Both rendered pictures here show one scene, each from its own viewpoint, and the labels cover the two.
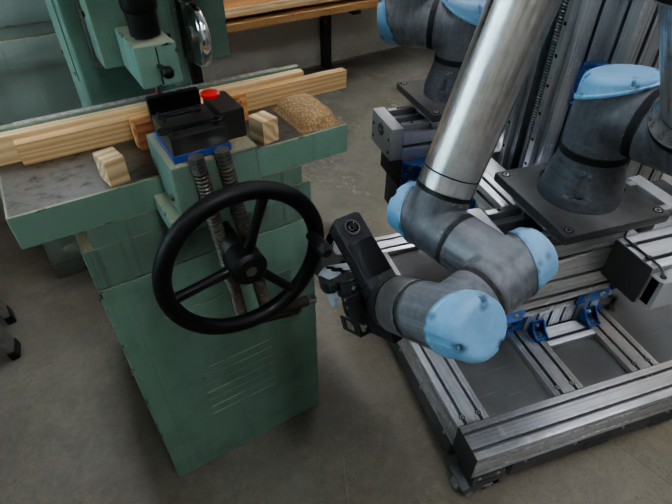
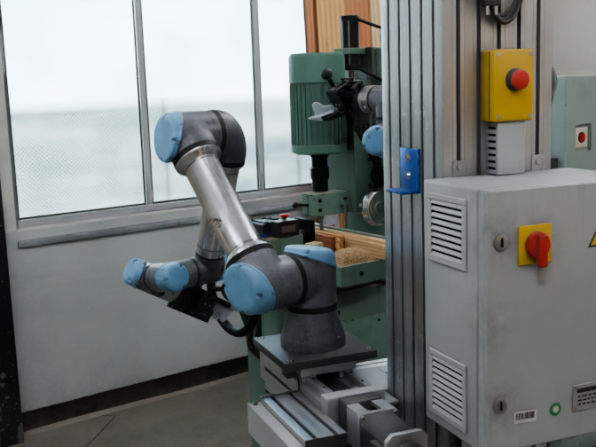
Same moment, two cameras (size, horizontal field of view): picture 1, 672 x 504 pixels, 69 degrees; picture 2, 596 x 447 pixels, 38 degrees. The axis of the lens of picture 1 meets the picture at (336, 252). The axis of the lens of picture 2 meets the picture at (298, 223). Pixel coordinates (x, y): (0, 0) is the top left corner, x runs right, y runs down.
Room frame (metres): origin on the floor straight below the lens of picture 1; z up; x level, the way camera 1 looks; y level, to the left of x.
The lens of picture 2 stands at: (0.65, -2.37, 1.42)
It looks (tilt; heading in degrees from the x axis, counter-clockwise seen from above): 9 degrees down; 87
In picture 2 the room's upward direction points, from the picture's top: 2 degrees counter-clockwise
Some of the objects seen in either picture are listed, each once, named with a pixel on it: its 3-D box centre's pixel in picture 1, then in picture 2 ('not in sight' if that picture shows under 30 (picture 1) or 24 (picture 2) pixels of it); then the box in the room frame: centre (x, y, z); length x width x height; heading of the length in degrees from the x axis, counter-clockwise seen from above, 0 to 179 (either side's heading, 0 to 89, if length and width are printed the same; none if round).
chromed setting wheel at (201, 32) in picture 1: (196, 35); (377, 207); (1.06, 0.29, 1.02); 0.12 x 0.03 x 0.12; 32
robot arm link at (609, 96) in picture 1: (613, 109); (308, 273); (0.78, -0.46, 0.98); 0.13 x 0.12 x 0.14; 37
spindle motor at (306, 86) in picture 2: not in sight; (317, 103); (0.88, 0.32, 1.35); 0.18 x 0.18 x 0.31
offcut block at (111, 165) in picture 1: (111, 166); not in sight; (0.70, 0.36, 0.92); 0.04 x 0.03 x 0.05; 42
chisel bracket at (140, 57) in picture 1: (150, 58); (325, 205); (0.90, 0.33, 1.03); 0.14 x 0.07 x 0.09; 32
